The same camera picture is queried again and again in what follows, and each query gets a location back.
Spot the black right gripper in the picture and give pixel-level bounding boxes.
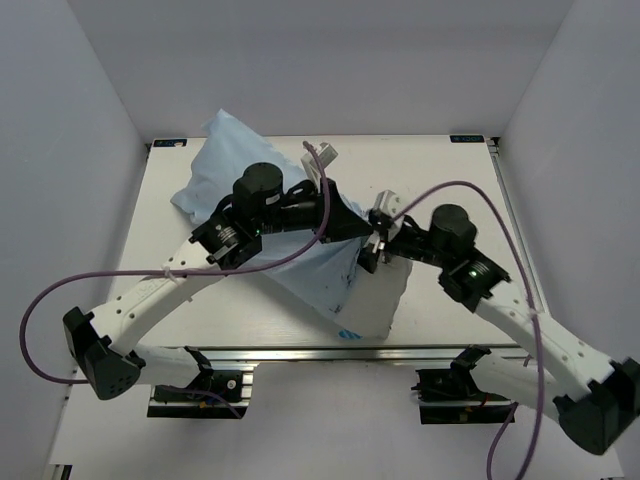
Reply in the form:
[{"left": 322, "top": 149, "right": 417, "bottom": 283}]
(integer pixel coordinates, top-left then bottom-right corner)
[{"left": 340, "top": 205, "right": 452, "bottom": 273}]

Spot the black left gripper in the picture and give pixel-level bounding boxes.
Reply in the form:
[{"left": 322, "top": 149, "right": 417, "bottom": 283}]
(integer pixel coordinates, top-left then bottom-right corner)
[{"left": 255, "top": 178, "right": 372, "bottom": 244}]

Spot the light blue pillowcase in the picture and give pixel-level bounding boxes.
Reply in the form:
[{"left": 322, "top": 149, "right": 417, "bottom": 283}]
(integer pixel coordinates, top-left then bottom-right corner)
[{"left": 171, "top": 110, "right": 372, "bottom": 322}]

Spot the white pillow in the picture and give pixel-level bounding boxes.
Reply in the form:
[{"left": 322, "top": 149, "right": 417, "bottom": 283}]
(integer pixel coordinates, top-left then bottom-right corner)
[{"left": 335, "top": 257, "right": 412, "bottom": 340}]

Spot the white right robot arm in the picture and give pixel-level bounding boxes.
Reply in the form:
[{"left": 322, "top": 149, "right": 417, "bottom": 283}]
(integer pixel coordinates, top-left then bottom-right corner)
[{"left": 364, "top": 199, "right": 639, "bottom": 455}]

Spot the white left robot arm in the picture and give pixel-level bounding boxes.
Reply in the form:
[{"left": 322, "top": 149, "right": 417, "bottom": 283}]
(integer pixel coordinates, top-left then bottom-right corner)
[{"left": 63, "top": 163, "right": 373, "bottom": 400}]

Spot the blue white pillow tag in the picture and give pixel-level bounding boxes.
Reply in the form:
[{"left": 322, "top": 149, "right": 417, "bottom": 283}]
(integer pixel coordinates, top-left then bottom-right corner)
[{"left": 338, "top": 329, "right": 362, "bottom": 340}]

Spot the right blue corner label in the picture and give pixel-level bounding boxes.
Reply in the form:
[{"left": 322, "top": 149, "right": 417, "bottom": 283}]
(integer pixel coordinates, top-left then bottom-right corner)
[{"left": 449, "top": 135, "right": 485, "bottom": 144}]

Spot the blue corner label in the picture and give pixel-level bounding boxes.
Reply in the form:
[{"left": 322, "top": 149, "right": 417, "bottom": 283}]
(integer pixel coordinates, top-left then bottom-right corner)
[
  {"left": 152, "top": 139, "right": 187, "bottom": 148},
  {"left": 449, "top": 135, "right": 485, "bottom": 144}
]

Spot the left blue corner label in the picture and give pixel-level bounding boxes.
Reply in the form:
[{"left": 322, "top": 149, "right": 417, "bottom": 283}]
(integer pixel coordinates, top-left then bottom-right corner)
[{"left": 152, "top": 139, "right": 187, "bottom": 148}]

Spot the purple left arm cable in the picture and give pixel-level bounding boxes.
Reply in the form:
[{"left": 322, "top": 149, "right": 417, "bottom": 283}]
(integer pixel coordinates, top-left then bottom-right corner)
[{"left": 19, "top": 141, "right": 331, "bottom": 418}]

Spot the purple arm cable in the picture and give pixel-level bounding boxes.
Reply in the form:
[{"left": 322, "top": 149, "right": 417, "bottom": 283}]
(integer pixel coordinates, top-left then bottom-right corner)
[
  {"left": 387, "top": 180, "right": 546, "bottom": 480},
  {"left": 19, "top": 141, "right": 331, "bottom": 418}
]

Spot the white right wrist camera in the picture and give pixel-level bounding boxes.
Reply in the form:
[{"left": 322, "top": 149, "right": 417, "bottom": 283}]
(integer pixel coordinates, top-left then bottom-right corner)
[{"left": 367, "top": 190, "right": 407, "bottom": 254}]

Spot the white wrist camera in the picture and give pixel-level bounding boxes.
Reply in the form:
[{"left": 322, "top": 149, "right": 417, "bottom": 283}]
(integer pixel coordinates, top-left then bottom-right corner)
[
  {"left": 367, "top": 190, "right": 407, "bottom": 254},
  {"left": 301, "top": 142, "right": 338, "bottom": 190}
]

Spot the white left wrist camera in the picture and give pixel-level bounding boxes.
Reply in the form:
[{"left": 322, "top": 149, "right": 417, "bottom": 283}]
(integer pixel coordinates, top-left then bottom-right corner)
[{"left": 301, "top": 142, "right": 338, "bottom": 190}]

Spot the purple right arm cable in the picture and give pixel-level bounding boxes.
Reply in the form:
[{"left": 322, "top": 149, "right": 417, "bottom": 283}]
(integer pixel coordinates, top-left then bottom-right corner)
[{"left": 387, "top": 180, "right": 546, "bottom": 480}]

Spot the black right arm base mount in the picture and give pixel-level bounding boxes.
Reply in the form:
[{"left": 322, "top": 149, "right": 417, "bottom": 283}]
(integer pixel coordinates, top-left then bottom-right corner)
[{"left": 411, "top": 345, "right": 513, "bottom": 425}]

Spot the aluminium table front rail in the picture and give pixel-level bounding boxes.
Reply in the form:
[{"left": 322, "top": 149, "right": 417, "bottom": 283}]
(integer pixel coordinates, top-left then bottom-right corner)
[{"left": 139, "top": 343, "right": 531, "bottom": 365}]

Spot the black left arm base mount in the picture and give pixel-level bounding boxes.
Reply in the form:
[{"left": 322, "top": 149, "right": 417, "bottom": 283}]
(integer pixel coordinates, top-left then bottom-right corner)
[{"left": 147, "top": 362, "right": 256, "bottom": 420}]

